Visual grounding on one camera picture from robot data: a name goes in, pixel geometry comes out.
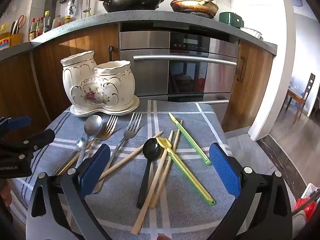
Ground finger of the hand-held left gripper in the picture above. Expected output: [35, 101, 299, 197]
[0, 116, 32, 134]
[0, 129, 55, 159]

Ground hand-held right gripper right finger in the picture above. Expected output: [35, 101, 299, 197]
[207, 142, 293, 240]

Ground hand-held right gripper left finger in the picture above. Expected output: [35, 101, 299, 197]
[26, 144, 112, 240]

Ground yellow spoon with green handle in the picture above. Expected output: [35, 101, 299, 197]
[156, 137, 215, 207]

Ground gold fork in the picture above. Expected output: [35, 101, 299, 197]
[53, 115, 119, 177]

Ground green plastic utensil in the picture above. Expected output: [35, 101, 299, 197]
[168, 112, 212, 165]

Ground black plastic spoon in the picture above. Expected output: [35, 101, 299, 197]
[137, 138, 162, 208]

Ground floral ceramic double utensil holder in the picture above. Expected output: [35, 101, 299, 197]
[60, 50, 136, 109]

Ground small silver spoon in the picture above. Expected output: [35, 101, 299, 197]
[57, 137, 86, 175]

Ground blue-grey plaid cloth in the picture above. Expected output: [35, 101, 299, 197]
[11, 100, 250, 240]

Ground wooden chopstick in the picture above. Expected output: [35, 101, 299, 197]
[131, 130, 174, 235]
[151, 120, 183, 208]
[99, 131, 163, 180]

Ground large silver spoon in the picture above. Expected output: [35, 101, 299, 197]
[74, 115, 103, 170]

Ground silver fork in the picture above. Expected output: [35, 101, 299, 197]
[92, 112, 143, 193]

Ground white ceramic holder saucer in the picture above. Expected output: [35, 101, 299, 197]
[69, 96, 140, 117]

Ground yellow knife block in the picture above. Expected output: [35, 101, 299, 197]
[10, 32, 23, 47]

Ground red bag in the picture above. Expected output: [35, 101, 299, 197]
[294, 184, 320, 218]

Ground wooden kitchen cabinet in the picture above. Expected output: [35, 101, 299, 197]
[0, 25, 274, 143]

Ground dark bottle with yellow cap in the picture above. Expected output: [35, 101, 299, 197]
[43, 10, 51, 33]

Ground stainless steel built-in oven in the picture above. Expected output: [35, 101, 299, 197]
[119, 30, 239, 104]

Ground wooden dining chair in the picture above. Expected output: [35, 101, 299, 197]
[292, 73, 316, 125]

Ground grey speckled countertop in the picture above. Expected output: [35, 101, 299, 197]
[0, 11, 278, 63]

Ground orange frying pan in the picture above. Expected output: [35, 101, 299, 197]
[170, 0, 228, 18]

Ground red-handled scissors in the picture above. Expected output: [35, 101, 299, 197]
[17, 15, 27, 34]

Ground dark cabinet door handle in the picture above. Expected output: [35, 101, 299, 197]
[237, 56, 247, 82]

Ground black wok with wooden handle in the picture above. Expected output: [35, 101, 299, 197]
[72, 0, 166, 13]

